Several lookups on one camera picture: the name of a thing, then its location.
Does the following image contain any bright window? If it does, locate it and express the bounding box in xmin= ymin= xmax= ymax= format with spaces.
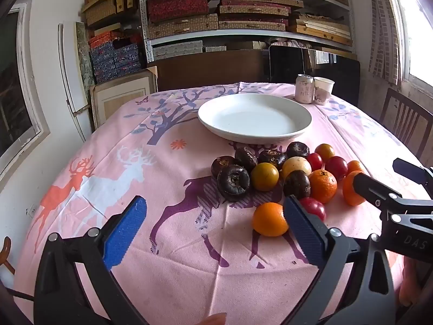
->
xmin=394 ymin=0 xmax=433 ymax=89

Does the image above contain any small mandarin orange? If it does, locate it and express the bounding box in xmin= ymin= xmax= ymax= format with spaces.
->
xmin=347 ymin=160 xmax=365 ymax=177

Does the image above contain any dark brown wooden board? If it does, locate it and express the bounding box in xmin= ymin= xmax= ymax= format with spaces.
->
xmin=147 ymin=49 xmax=271 ymax=92

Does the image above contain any shelf of patterned boxes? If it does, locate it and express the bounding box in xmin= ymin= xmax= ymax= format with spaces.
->
xmin=81 ymin=0 xmax=354 ymax=55

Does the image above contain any white leaning board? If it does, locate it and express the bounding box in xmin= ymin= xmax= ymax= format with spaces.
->
xmin=57 ymin=23 xmax=92 ymax=143

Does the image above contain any pink deer print tablecloth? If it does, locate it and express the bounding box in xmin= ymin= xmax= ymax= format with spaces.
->
xmin=14 ymin=81 xmax=433 ymax=325

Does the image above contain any orange-yellow passion fruit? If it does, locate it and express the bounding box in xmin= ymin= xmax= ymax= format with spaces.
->
xmin=251 ymin=162 xmax=280 ymax=192
xmin=315 ymin=144 xmax=335 ymax=163

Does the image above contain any grey marble slab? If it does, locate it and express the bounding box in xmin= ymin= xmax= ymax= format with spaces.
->
xmin=75 ymin=22 xmax=97 ymax=89

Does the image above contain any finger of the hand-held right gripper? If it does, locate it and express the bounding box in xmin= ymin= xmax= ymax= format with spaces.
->
xmin=353 ymin=173 xmax=433 ymax=223
xmin=392 ymin=158 xmax=433 ymax=197

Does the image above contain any pink bundled cloth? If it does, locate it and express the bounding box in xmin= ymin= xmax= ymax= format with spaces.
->
xmin=271 ymin=39 xmax=312 ymax=48

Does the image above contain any beige picture frame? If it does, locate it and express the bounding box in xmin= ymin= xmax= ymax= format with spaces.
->
xmin=90 ymin=66 xmax=158 ymax=129

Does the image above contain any white oval plate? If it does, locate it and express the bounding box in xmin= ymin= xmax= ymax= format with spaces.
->
xmin=198 ymin=94 xmax=312 ymax=144

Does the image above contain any brown curved wooden chair part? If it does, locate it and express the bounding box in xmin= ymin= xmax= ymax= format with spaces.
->
xmin=0 ymin=237 xmax=16 ymax=278

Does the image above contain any white window frame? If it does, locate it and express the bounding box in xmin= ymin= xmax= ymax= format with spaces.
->
xmin=0 ymin=0 xmax=51 ymax=183

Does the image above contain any white drink can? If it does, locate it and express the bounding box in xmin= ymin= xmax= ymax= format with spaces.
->
xmin=295 ymin=74 xmax=317 ymax=104

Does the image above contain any black glossy panel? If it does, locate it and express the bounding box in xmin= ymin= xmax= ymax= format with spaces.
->
xmin=269 ymin=45 xmax=361 ymax=105

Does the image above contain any dark wooden chair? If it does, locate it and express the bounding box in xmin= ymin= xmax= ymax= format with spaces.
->
xmin=379 ymin=88 xmax=433 ymax=160

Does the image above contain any large dark water chestnut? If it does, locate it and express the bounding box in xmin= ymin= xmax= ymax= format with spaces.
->
xmin=217 ymin=165 xmax=251 ymax=202

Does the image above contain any white paper cup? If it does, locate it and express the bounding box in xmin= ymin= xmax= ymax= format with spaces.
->
xmin=314 ymin=77 xmax=335 ymax=105

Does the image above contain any stack of blue patterned boxes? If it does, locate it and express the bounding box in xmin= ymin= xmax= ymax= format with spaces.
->
xmin=88 ymin=32 xmax=143 ymax=85

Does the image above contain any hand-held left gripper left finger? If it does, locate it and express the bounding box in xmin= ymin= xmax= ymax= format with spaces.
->
xmin=34 ymin=195 xmax=149 ymax=325

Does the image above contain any white metal shelving rack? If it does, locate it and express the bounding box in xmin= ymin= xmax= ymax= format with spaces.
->
xmin=137 ymin=0 xmax=356 ymax=65

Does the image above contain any beige patterned curtain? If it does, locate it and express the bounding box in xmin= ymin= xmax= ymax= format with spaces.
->
xmin=369 ymin=0 xmax=411 ymax=85

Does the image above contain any pale yellow passion fruit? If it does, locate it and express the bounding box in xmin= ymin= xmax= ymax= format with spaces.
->
xmin=281 ymin=156 xmax=312 ymax=180

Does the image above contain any small red passion fruit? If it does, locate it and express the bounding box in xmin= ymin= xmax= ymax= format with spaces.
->
xmin=306 ymin=152 xmax=323 ymax=171

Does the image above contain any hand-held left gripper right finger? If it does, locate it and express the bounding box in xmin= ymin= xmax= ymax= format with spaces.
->
xmin=283 ymin=194 xmax=396 ymax=325

